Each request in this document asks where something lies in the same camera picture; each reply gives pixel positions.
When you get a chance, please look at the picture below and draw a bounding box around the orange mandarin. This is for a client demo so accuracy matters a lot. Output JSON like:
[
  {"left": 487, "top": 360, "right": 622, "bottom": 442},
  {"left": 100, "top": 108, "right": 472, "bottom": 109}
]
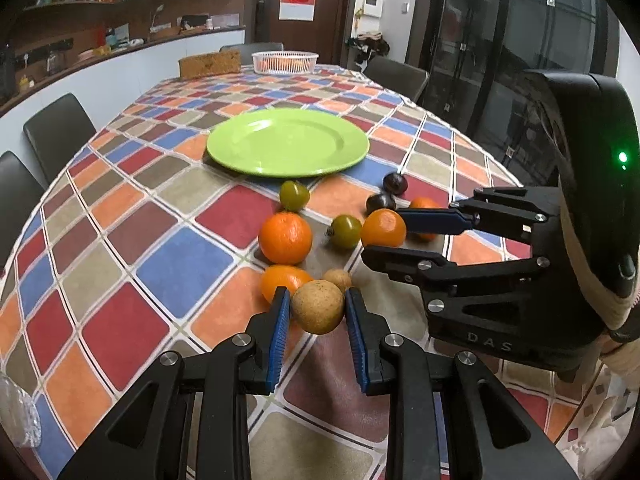
[{"left": 360, "top": 208, "right": 407, "bottom": 248}]

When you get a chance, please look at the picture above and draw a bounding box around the small orange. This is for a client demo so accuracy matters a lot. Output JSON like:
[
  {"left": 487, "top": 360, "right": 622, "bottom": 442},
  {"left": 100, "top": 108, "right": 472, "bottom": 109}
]
[{"left": 409, "top": 196, "right": 440, "bottom": 243}]

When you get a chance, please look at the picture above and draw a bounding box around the small brown round fruit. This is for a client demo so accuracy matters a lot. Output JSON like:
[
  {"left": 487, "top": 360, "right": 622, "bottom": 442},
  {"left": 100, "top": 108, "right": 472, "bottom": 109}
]
[{"left": 323, "top": 269, "right": 352, "bottom": 292}]

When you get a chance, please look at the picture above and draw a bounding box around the large brown round fruit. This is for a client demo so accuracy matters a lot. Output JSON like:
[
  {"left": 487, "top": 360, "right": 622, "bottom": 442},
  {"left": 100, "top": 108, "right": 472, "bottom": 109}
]
[{"left": 291, "top": 280, "right": 344, "bottom": 335}]

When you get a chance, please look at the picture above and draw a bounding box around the orange oval kumquat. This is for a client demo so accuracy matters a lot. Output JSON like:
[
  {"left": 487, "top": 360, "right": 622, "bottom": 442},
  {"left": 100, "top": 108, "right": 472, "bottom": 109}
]
[{"left": 260, "top": 264, "right": 314, "bottom": 302}]

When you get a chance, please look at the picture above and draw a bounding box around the large orange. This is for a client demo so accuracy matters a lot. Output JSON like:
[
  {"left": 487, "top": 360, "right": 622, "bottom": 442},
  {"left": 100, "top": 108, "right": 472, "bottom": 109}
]
[{"left": 258, "top": 211, "right": 312, "bottom": 266}]

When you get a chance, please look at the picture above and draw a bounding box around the dark plum lower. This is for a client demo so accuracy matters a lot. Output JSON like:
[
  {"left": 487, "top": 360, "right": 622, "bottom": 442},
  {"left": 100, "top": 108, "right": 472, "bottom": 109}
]
[{"left": 366, "top": 192, "right": 397, "bottom": 216}]

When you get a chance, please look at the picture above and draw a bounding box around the dark plum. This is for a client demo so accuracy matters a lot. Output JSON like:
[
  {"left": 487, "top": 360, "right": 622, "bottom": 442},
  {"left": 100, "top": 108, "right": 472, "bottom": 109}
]
[
  {"left": 366, "top": 192, "right": 397, "bottom": 216},
  {"left": 383, "top": 172, "right": 408, "bottom": 196}
]

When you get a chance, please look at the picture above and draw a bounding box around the dark plum upper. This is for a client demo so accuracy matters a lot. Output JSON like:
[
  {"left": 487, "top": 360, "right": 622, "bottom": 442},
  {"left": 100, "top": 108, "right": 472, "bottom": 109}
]
[{"left": 383, "top": 172, "right": 408, "bottom": 196}]

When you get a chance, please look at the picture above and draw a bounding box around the green tomato lower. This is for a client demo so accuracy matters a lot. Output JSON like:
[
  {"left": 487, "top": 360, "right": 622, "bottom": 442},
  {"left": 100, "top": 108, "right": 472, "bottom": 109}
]
[{"left": 326, "top": 214, "right": 362, "bottom": 249}]

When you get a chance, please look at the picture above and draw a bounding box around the green tomato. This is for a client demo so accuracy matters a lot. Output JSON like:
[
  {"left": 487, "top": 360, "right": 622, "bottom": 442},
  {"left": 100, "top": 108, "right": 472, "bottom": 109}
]
[
  {"left": 326, "top": 214, "right": 362, "bottom": 249},
  {"left": 279, "top": 180, "right": 310, "bottom": 212}
]

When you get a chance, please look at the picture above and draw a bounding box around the clear plastic bag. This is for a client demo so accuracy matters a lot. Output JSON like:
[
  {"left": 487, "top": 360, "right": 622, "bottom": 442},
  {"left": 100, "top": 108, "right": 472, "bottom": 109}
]
[{"left": 0, "top": 373, "right": 42, "bottom": 448}]

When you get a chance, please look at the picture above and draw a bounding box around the green tomato upper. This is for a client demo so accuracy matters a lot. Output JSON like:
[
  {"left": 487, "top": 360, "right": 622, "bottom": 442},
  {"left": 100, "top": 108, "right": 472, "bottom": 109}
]
[{"left": 279, "top": 180, "right": 310, "bottom": 212}]

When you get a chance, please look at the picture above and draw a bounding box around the dark chair right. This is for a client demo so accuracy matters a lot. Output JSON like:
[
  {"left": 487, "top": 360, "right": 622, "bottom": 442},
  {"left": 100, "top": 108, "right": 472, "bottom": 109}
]
[{"left": 363, "top": 55, "right": 428, "bottom": 103}]

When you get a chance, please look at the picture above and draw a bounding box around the dark chair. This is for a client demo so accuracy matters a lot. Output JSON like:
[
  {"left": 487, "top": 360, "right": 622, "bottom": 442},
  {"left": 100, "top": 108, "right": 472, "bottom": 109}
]
[
  {"left": 23, "top": 93, "right": 96, "bottom": 184},
  {"left": 0, "top": 151, "right": 44, "bottom": 268},
  {"left": 363, "top": 55, "right": 428, "bottom": 103}
]

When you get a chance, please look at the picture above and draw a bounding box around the black glass cabinet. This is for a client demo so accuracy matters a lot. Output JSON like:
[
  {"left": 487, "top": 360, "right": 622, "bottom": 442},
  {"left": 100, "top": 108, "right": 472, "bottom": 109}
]
[{"left": 408, "top": 0, "right": 620, "bottom": 185}]

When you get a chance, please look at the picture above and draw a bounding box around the green plate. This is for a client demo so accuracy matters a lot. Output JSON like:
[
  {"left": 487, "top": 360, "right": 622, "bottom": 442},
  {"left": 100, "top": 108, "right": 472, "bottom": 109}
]
[{"left": 206, "top": 108, "right": 370, "bottom": 178}]

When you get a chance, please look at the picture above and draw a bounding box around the dark wooden door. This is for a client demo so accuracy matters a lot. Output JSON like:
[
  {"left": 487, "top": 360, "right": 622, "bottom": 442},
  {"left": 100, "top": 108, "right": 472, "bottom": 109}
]
[{"left": 245, "top": 0, "right": 355, "bottom": 64}]

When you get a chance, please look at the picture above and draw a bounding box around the dark chair left near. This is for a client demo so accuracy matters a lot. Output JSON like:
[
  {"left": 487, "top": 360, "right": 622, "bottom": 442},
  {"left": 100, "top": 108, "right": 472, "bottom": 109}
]
[{"left": 0, "top": 151, "right": 44, "bottom": 268}]

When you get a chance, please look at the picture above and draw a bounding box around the dark chair far end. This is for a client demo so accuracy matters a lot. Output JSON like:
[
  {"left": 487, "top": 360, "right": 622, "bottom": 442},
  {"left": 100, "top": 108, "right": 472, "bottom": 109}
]
[{"left": 219, "top": 42, "right": 284, "bottom": 65}]

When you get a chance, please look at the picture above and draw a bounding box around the brown woven box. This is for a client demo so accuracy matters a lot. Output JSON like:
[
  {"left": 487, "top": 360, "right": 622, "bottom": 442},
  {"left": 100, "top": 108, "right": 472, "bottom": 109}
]
[{"left": 179, "top": 50, "right": 241, "bottom": 79}]

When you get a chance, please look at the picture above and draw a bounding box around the dark chair left far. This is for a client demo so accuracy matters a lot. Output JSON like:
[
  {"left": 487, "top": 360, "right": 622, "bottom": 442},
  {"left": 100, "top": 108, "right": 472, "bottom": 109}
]
[{"left": 23, "top": 93, "right": 96, "bottom": 184}]

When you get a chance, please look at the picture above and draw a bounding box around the white wall intercom panel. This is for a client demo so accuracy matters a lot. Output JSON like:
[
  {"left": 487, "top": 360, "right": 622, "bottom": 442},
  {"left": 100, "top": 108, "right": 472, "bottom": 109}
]
[{"left": 362, "top": 0, "right": 382, "bottom": 18}]

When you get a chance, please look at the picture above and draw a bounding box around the white wire fruit basket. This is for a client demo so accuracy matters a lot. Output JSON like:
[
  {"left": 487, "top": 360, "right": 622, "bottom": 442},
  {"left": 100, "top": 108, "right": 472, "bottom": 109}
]
[{"left": 252, "top": 51, "right": 319, "bottom": 76}]

